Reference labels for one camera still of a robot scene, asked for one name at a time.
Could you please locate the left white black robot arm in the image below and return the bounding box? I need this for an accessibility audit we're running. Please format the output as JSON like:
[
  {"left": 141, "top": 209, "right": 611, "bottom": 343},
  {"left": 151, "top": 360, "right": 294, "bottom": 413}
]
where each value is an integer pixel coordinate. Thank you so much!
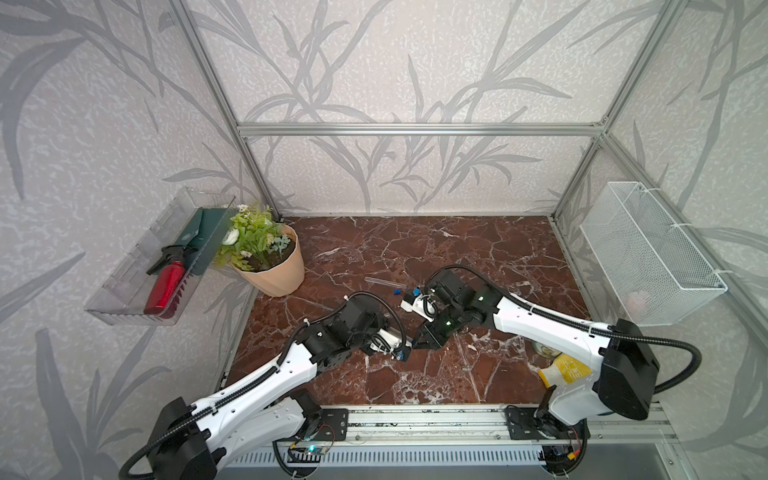
[{"left": 119, "top": 292, "right": 408, "bottom": 479}]

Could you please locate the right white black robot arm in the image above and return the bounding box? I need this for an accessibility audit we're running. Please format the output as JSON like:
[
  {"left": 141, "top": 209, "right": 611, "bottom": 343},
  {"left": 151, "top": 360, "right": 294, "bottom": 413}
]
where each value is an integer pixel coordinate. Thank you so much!
[{"left": 401, "top": 270, "right": 660, "bottom": 431}]

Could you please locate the clear test tube far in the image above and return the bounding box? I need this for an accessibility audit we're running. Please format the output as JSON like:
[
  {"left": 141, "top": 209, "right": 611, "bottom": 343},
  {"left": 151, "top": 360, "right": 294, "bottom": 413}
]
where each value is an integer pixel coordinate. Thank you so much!
[{"left": 364, "top": 276, "right": 407, "bottom": 290}]

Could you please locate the terracotta pot with green plant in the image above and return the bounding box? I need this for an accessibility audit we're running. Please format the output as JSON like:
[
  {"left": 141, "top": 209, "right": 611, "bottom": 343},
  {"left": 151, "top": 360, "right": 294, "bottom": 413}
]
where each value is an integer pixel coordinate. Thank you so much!
[{"left": 214, "top": 204, "right": 305, "bottom": 297}]

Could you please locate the yellow work glove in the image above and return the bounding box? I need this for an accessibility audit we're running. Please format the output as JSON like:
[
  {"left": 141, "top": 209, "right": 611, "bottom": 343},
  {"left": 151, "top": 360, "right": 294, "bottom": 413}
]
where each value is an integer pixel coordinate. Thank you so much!
[{"left": 538, "top": 354, "right": 593, "bottom": 388}]

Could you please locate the red spray bottle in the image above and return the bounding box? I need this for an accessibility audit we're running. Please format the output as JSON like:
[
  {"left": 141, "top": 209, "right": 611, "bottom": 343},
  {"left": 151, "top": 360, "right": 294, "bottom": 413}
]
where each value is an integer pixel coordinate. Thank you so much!
[{"left": 143, "top": 245, "right": 196, "bottom": 319}]

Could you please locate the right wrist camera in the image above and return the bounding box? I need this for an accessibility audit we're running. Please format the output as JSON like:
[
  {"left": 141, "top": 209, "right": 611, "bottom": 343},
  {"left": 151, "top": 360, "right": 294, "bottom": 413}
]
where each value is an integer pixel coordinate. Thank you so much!
[{"left": 400, "top": 293, "right": 435, "bottom": 318}]

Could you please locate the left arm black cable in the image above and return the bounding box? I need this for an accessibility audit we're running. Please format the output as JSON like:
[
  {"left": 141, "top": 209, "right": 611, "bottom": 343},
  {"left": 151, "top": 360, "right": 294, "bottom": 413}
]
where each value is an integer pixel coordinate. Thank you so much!
[{"left": 118, "top": 290, "right": 409, "bottom": 480}]

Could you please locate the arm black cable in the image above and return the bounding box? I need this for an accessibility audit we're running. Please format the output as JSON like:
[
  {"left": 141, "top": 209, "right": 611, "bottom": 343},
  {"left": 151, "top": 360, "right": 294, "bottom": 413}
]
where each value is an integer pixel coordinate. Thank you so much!
[
  {"left": 424, "top": 265, "right": 703, "bottom": 394},
  {"left": 118, "top": 290, "right": 409, "bottom": 480}
]

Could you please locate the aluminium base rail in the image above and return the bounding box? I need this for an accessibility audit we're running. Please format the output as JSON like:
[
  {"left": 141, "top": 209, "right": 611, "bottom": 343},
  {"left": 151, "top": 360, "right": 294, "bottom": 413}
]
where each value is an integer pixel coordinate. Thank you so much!
[{"left": 173, "top": 403, "right": 679, "bottom": 448}]

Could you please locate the white wire mesh basket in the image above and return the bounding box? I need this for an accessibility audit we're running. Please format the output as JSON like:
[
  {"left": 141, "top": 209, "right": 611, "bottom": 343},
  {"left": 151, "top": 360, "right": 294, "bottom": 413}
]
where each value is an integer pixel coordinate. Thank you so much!
[{"left": 580, "top": 181, "right": 728, "bottom": 326}]

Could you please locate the clear plastic wall bin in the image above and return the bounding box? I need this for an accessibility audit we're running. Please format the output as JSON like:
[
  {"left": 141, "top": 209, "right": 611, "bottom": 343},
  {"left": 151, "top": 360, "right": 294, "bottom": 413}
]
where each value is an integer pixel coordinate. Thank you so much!
[{"left": 85, "top": 187, "right": 236, "bottom": 326}]

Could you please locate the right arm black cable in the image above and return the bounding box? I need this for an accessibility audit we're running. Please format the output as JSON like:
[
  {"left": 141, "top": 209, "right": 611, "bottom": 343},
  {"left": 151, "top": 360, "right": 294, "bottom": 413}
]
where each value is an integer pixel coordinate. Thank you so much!
[{"left": 424, "top": 265, "right": 703, "bottom": 394}]

